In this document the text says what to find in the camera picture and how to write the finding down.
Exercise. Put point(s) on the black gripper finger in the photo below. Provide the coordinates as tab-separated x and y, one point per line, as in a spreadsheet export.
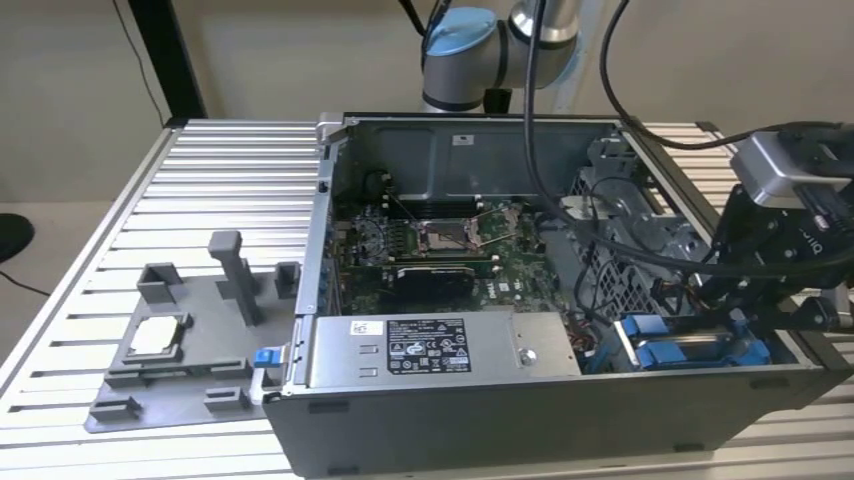
724	295
811	312

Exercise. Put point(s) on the hard disk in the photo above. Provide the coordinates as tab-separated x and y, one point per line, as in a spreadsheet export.
661	355

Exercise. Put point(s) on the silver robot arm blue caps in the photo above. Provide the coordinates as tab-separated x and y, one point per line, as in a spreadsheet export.
461	75

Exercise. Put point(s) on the metal disk bay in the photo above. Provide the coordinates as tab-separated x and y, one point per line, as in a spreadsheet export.
628	215

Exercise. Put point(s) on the green motherboard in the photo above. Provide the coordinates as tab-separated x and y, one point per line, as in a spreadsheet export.
521	280

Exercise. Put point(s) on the locking lever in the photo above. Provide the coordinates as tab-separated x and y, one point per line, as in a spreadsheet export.
502	212
404	207

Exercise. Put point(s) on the CPU socket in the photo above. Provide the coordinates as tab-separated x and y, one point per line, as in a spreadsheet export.
444	240

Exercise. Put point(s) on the black graphics card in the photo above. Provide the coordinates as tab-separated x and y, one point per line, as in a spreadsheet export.
434	282

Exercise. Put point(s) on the silver power supply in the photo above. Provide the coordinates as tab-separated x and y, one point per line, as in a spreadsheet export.
434	350

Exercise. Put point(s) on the black PC case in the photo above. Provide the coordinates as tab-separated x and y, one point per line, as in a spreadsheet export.
468	430

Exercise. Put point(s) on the black RAM slot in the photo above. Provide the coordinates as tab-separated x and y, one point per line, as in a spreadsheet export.
374	260

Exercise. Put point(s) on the blue case latch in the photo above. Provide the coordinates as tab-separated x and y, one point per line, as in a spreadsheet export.
265	358

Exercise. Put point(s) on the grey parts rack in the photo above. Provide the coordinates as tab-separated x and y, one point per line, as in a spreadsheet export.
194	300

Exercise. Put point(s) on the silver CPU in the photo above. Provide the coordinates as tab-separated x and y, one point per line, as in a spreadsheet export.
157	336

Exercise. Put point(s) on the black round object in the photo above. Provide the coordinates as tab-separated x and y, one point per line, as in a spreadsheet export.
14	237

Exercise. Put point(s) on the silver camera box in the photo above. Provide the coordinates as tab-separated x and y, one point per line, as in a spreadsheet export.
768	165

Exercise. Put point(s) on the black frame post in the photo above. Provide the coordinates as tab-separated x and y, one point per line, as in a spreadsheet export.
167	60

